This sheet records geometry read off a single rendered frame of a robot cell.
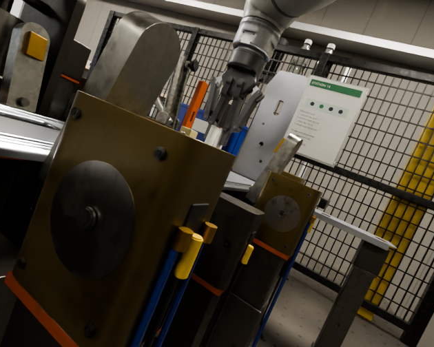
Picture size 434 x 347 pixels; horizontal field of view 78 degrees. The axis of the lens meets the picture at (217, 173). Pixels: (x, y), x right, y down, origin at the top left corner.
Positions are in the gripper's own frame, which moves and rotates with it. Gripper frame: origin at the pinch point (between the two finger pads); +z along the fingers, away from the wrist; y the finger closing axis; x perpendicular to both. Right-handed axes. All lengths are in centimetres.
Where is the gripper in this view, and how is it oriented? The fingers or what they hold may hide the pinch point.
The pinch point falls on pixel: (213, 142)
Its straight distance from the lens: 60.3
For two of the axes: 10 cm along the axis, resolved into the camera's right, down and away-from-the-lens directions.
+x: 4.2, 0.9, 9.1
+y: 8.2, 3.8, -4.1
